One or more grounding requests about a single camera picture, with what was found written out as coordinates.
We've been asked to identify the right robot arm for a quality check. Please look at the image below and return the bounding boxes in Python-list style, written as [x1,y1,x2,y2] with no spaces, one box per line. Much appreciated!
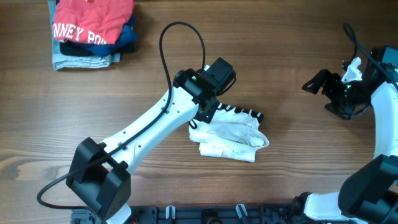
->
[287,45,397,223]

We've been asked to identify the left black cable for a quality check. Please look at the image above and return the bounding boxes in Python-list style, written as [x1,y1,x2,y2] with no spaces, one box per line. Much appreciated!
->
[36,21,206,211]

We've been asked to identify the right black cable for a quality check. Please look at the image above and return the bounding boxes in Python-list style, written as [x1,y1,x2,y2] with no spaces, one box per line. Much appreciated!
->
[343,22,398,94]

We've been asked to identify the grey rail clip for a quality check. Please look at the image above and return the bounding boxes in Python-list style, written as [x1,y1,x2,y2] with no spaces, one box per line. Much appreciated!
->
[165,205,176,220]
[235,203,248,219]

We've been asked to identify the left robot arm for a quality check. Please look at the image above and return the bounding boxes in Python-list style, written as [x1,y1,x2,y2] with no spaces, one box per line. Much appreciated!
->
[66,58,236,223]

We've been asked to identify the right grey rail clip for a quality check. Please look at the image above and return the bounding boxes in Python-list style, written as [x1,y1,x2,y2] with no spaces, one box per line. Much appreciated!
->
[235,203,248,219]

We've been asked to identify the navy blue folded garment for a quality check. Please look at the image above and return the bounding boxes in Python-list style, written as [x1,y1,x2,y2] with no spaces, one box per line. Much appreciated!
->
[76,15,137,57]

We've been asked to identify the left grey rail clip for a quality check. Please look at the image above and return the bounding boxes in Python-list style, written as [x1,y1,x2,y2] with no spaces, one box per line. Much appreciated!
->
[165,205,176,220]

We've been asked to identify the black folded garment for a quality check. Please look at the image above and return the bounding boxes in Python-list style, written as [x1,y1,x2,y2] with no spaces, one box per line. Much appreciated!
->
[59,40,136,57]

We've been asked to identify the red folded t-shirt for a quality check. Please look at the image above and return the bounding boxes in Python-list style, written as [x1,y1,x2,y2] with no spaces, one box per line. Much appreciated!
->
[52,0,134,45]

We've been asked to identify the black cable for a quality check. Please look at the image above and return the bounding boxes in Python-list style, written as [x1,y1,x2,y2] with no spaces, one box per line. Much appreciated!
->
[343,22,398,94]
[36,21,206,211]

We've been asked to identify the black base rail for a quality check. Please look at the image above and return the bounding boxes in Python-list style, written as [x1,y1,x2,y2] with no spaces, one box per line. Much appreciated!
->
[70,203,308,224]

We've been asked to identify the light grey folded jeans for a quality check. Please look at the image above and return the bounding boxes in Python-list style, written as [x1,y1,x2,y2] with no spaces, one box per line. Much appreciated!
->
[48,1,121,70]

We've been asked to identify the white underwear black striped waistband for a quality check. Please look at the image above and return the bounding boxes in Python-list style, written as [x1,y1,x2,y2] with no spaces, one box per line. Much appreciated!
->
[189,103,269,162]

